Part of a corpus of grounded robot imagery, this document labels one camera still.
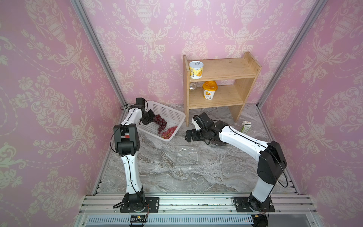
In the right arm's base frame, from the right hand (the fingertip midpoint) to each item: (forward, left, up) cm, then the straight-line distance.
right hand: (192, 136), depth 85 cm
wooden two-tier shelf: (+28, -19, +18) cm, 38 cm away
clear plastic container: (-6, +3, -14) cm, 15 cm away
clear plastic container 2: (-1, -14, -10) cm, 17 cm away
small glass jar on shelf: (+32, -3, +13) cm, 35 cm away
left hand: (+22, +26, -7) cm, 35 cm away
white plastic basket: (+24, +12, -10) cm, 29 cm away
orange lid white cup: (+25, -13, +16) cm, 33 cm away
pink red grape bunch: (+10, +16, -11) cm, 22 cm away
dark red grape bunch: (+19, +21, -8) cm, 29 cm away
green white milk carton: (+7, -36, -2) cm, 37 cm away
